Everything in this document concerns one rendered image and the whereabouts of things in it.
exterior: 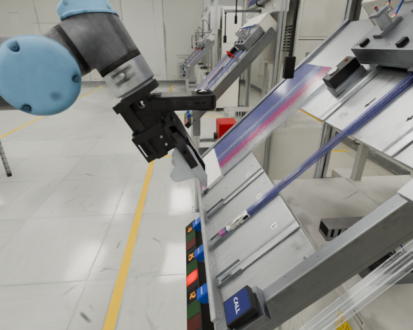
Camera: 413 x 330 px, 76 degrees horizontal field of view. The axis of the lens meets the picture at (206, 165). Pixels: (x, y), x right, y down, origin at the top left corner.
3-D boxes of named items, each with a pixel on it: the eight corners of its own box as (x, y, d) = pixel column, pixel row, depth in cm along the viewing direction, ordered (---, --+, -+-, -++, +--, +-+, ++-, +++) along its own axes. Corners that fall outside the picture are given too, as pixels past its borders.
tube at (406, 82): (223, 238, 59) (219, 235, 59) (222, 234, 61) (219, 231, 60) (429, 70, 48) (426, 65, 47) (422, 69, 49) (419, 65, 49)
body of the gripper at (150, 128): (154, 151, 54) (118, 99, 50) (190, 131, 53) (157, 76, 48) (150, 167, 47) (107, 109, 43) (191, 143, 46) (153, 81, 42)
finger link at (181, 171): (185, 196, 52) (160, 156, 50) (212, 182, 51) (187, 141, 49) (183, 202, 49) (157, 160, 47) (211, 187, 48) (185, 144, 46)
